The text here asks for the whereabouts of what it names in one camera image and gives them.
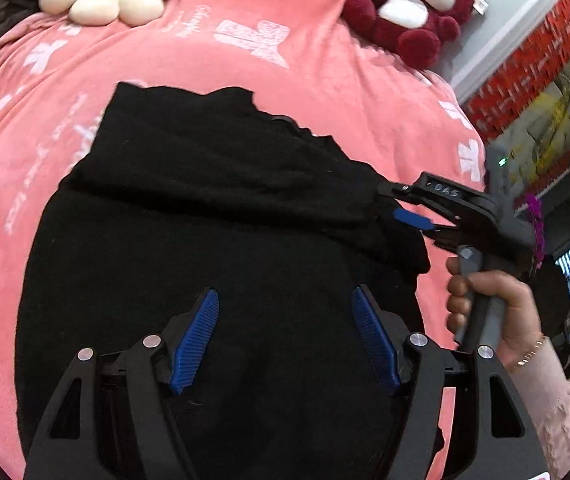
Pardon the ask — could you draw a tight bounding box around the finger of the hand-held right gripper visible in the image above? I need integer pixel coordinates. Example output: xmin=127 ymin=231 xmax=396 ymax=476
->
xmin=377 ymin=179 xmax=431 ymax=205
xmin=393 ymin=208 xmax=462 ymax=252

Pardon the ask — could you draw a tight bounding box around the red monkey plush toy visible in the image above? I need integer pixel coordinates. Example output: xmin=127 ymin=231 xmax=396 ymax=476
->
xmin=341 ymin=0 xmax=488 ymax=70

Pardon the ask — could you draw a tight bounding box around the pink printed blanket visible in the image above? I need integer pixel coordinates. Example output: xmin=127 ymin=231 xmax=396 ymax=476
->
xmin=0 ymin=0 xmax=491 ymax=480

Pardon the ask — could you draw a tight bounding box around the person's right forearm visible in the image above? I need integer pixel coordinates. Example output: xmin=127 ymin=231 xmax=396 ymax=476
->
xmin=508 ymin=335 xmax=570 ymax=480

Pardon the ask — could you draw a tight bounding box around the red and yellow wall poster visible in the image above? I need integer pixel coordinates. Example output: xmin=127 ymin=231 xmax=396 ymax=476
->
xmin=465 ymin=0 xmax=570 ymax=198

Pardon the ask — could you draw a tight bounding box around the black knit garment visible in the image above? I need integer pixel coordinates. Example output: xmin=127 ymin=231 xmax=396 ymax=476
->
xmin=14 ymin=81 xmax=446 ymax=480

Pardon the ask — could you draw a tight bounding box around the gold bracelet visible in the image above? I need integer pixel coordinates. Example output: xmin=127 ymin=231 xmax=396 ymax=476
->
xmin=515 ymin=337 xmax=549 ymax=368

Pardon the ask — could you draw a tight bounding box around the person's right hand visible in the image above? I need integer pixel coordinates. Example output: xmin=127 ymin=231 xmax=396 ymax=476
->
xmin=445 ymin=254 xmax=547 ymax=368

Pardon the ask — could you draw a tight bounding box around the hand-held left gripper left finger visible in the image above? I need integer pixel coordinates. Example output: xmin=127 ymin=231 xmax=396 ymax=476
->
xmin=24 ymin=287 xmax=221 ymax=480

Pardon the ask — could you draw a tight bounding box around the purple tinsel decoration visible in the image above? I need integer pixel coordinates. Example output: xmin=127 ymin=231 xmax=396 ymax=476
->
xmin=522 ymin=192 xmax=549 ymax=275

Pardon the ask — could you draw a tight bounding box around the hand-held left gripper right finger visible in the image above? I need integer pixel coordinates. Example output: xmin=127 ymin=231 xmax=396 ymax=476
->
xmin=350 ymin=284 xmax=548 ymax=480

